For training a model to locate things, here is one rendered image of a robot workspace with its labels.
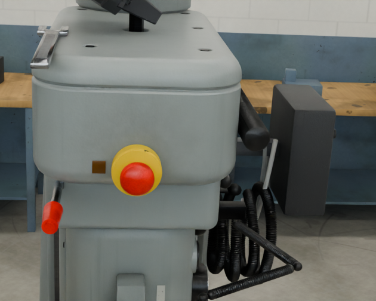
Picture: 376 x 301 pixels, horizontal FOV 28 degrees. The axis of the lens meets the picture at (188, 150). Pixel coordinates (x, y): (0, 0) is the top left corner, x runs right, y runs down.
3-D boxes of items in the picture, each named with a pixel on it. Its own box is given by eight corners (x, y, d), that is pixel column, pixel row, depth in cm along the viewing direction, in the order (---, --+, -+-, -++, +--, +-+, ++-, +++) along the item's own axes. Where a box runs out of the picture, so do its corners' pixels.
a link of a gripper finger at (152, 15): (151, 27, 105) (114, 5, 103) (163, 8, 105) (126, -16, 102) (154, 29, 104) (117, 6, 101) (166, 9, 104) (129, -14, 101)
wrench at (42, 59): (58, 70, 80) (58, 62, 80) (20, 68, 79) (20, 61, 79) (68, 31, 103) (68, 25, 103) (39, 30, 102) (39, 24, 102)
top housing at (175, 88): (242, 192, 92) (251, 64, 87) (26, 189, 90) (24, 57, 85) (202, 97, 137) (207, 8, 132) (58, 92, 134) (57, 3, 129)
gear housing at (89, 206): (221, 233, 104) (225, 166, 101) (43, 232, 102) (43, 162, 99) (197, 155, 136) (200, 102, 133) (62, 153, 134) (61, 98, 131)
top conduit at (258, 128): (269, 152, 94) (271, 125, 93) (236, 151, 94) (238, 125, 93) (223, 73, 137) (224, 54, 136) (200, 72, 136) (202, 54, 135)
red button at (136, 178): (154, 199, 86) (155, 166, 85) (119, 198, 86) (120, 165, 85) (153, 188, 89) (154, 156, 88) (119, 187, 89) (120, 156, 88)
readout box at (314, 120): (330, 217, 141) (343, 110, 135) (283, 217, 140) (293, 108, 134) (306, 180, 160) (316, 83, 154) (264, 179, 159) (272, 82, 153)
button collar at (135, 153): (161, 197, 90) (163, 149, 88) (110, 196, 89) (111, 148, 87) (160, 190, 91) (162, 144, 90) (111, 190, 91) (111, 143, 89)
